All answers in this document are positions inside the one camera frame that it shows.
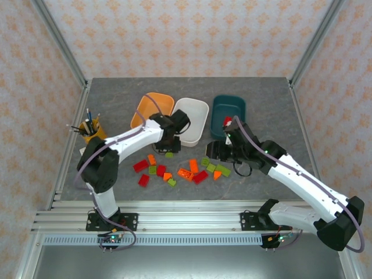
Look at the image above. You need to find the long green lego brick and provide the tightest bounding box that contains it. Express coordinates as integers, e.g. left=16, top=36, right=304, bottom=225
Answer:
left=214, top=163, right=232, bottom=178

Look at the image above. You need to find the orange plastic container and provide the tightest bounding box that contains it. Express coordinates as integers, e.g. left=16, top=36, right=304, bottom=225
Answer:
left=130, top=92, right=175, bottom=131

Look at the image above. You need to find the white plastic container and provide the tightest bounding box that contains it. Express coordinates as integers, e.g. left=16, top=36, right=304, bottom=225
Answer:
left=171, top=97, right=210, bottom=148

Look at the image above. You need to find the teal plastic container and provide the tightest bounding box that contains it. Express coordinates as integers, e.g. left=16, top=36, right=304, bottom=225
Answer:
left=209, top=95, right=247, bottom=140

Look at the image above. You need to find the yellow pencil cup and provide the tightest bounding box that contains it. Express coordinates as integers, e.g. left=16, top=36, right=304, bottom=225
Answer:
left=78, top=120, right=108, bottom=145

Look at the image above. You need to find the small circuit board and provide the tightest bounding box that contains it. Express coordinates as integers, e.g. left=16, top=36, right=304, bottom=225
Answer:
left=261, top=231, right=294, bottom=251
left=97, top=234, right=124, bottom=251

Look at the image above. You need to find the black pen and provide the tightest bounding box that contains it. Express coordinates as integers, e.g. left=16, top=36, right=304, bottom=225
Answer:
left=65, top=124, right=87, bottom=135

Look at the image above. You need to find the aluminium table side rail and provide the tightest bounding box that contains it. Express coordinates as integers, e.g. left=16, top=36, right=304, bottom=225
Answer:
left=45, top=84, right=92, bottom=210
left=288, top=80, right=325, bottom=183

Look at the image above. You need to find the aluminium front mounting rail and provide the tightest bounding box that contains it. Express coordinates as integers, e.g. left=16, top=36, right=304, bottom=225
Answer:
left=30, top=199, right=320, bottom=235

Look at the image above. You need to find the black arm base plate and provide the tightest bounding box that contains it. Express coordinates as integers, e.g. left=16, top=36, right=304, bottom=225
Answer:
left=239, top=211, right=276, bottom=233
left=85, top=212, right=139, bottom=233

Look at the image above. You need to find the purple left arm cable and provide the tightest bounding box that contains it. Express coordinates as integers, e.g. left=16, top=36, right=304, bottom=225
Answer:
left=73, top=95, right=164, bottom=254

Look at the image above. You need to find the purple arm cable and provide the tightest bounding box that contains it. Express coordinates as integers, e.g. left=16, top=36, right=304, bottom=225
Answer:
left=234, top=115, right=365, bottom=253
left=73, top=95, right=164, bottom=254

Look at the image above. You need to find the perforated metal cable tray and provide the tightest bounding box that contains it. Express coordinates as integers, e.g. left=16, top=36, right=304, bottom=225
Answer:
left=42, top=235, right=264, bottom=247

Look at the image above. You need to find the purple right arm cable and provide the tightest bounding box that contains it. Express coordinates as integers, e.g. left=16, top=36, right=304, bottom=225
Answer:
left=234, top=115, right=365, bottom=253

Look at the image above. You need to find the aluminium frame post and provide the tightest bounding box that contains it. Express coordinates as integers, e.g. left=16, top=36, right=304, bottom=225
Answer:
left=289, top=0, right=345, bottom=87
left=30, top=0, right=90, bottom=88

